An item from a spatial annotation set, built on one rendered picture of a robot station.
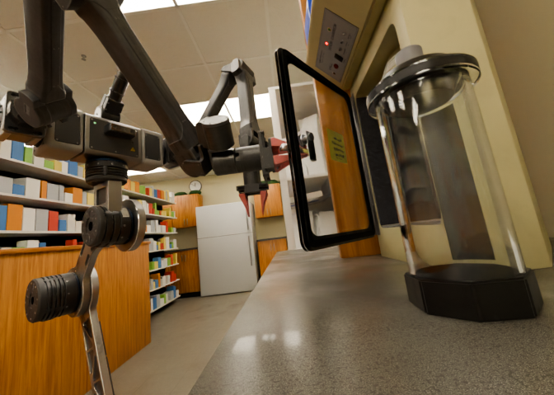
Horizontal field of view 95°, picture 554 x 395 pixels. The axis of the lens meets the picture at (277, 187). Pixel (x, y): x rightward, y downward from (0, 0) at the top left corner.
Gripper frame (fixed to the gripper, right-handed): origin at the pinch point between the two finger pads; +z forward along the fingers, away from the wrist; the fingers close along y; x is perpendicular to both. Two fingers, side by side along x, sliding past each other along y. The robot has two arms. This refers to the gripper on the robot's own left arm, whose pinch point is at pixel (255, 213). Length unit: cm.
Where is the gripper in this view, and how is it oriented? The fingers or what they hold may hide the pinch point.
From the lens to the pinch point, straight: 82.8
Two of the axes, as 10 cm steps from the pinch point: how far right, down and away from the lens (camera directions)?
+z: 1.2, 9.7, -1.9
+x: 0.4, 1.9, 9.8
